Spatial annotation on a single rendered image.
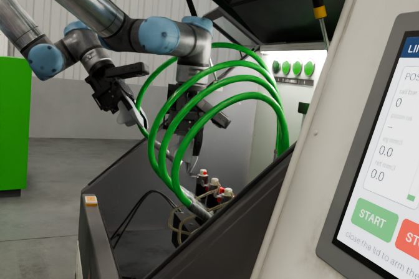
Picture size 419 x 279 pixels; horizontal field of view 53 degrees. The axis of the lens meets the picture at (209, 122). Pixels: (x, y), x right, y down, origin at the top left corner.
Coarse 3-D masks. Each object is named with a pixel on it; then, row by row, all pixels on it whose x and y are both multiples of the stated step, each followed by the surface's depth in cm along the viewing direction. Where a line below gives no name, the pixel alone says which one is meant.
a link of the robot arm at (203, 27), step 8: (192, 16) 95; (192, 24) 94; (200, 24) 94; (208, 24) 95; (200, 32) 94; (208, 32) 96; (200, 40) 94; (208, 40) 96; (200, 48) 94; (208, 48) 97; (192, 56) 95; (200, 56) 95; (208, 56) 97; (184, 64) 96; (192, 64) 95; (200, 64) 96; (208, 64) 98
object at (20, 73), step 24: (0, 72) 373; (24, 72) 384; (0, 96) 376; (24, 96) 387; (0, 120) 379; (24, 120) 390; (0, 144) 382; (24, 144) 393; (0, 168) 385; (24, 168) 397; (0, 192) 392
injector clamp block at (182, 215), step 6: (174, 216) 108; (180, 216) 105; (186, 216) 106; (174, 222) 107; (186, 222) 101; (192, 222) 102; (204, 222) 105; (186, 228) 98; (192, 228) 98; (174, 234) 107; (174, 240) 106
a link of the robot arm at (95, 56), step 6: (96, 48) 114; (102, 48) 115; (90, 54) 113; (96, 54) 113; (102, 54) 114; (84, 60) 114; (90, 60) 113; (96, 60) 112; (102, 60) 113; (84, 66) 114; (90, 66) 113
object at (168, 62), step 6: (216, 42) 107; (222, 42) 107; (228, 48) 108; (234, 48) 107; (240, 48) 107; (246, 48) 107; (252, 54) 107; (168, 60) 108; (174, 60) 108; (258, 60) 107; (162, 66) 108; (264, 66) 107; (156, 72) 109; (270, 72) 107; (150, 78) 109; (144, 84) 109; (144, 90) 109; (138, 96) 110; (138, 102) 110; (138, 108) 110; (138, 126) 110; (144, 132) 110; (276, 132) 110; (276, 138) 109; (276, 144) 109; (276, 150) 109
